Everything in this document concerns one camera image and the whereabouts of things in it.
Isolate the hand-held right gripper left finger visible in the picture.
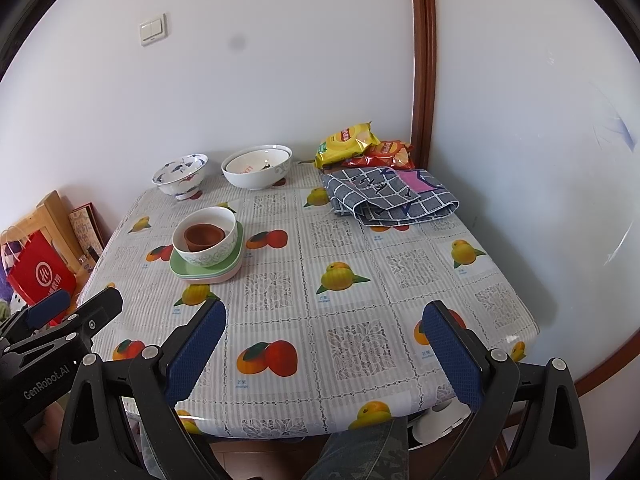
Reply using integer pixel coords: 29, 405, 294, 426
57, 299, 228, 480

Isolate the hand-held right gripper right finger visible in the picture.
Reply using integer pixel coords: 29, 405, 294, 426
422, 301, 591, 480

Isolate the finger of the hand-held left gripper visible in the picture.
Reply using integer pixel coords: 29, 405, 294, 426
0, 286, 124, 358
0, 289, 71, 343

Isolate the green plastic plate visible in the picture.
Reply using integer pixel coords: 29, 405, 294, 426
169, 221, 245, 279

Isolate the white bowl with grey pattern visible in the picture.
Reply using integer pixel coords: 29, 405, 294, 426
172, 206, 238, 267

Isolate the red paper bag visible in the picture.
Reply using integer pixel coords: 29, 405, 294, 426
6, 231, 77, 311

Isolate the white plastic object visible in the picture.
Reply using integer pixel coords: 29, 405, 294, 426
409, 397, 473, 445

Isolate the patterned book with red edge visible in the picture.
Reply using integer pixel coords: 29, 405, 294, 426
68, 202, 106, 261

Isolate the light wooden chair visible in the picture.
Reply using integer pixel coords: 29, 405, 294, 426
10, 190, 108, 281

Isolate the fruit print tablecloth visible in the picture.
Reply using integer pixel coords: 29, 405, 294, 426
75, 160, 541, 438

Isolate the person's leg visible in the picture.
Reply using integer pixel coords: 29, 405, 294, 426
305, 415, 411, 480

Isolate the blue patterned white bowl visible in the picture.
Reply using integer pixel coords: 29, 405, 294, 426
152, 154, 209, 201

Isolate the brown wooden baseboard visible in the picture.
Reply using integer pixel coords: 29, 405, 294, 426
575, 327, 640, 396

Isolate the grey checked cloth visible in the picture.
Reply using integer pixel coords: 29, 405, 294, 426
321, 166, 460, 227

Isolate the large white bowl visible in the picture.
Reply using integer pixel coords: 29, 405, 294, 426
221, 145, 293, 191

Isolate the white bowl with printed inside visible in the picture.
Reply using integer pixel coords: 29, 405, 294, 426
225, 149, 291, 173

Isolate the red chip bag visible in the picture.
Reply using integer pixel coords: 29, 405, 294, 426
341, 140, 417, 170

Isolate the yellow chip bag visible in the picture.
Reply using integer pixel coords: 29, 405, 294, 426
314, 121, 381, 170

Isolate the white wall switch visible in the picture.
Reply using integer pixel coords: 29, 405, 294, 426
139, 13, 167, 47

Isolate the brown wooden door frame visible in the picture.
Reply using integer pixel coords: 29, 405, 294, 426
407, 0, 437, 171

